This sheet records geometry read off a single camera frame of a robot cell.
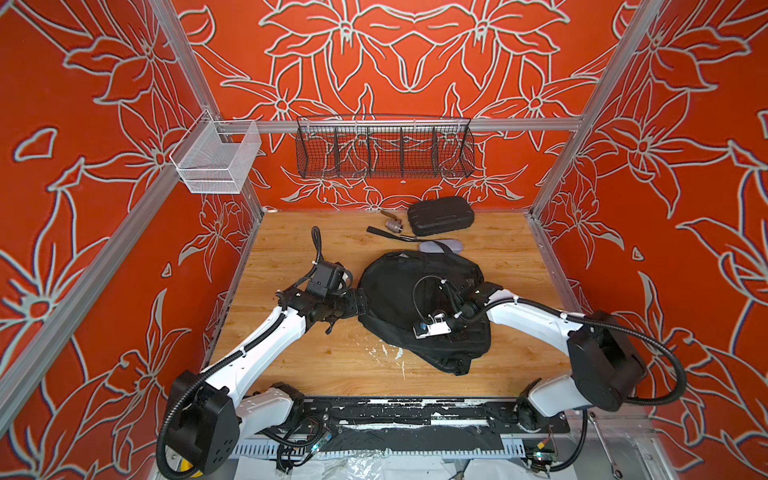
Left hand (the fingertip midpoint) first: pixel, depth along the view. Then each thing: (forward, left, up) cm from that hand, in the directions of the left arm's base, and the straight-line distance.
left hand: (362, 303), depth 80 cm
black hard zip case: (+42, -25, -6) cm, 49 cm away
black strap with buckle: (+36, -7, -12) cm, 38 cm away
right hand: (-2, -20, -9) cm, 22 cm away
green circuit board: (-31, -44, -13) cm, 56 cm away
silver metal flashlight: (+38, -8, -8) cm, 39 cm away
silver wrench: (-33, -60, -12) cm, 70 cm away
